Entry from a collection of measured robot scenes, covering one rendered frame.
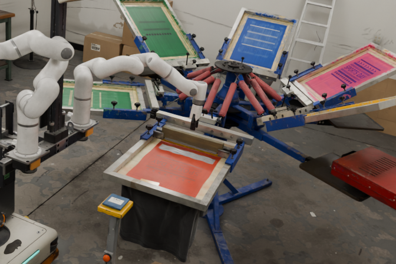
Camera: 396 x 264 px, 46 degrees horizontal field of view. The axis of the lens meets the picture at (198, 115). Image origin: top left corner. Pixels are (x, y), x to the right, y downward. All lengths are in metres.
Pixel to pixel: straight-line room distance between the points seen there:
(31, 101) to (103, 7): 5.66
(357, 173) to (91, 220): 2.08
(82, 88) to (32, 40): 0.58
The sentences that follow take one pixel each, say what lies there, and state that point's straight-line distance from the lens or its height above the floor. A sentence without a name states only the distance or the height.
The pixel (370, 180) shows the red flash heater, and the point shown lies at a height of 1.10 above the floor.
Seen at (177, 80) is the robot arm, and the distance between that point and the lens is 2.63.
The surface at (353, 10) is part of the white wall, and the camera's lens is 6.70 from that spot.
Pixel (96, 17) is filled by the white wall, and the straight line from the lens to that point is 7.80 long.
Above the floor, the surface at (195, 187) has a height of 0.96.
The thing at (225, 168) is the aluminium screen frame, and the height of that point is 0.99.
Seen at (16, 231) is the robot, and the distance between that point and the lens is 3.28.
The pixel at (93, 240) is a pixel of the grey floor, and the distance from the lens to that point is 3.64.
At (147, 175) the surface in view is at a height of 0.96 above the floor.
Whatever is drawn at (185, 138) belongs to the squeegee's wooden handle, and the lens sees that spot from 2.89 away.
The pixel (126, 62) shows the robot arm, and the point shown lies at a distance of 2.54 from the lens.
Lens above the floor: 2.27
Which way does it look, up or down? 22 degrees down
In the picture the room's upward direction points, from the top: 10 degrees clockwise
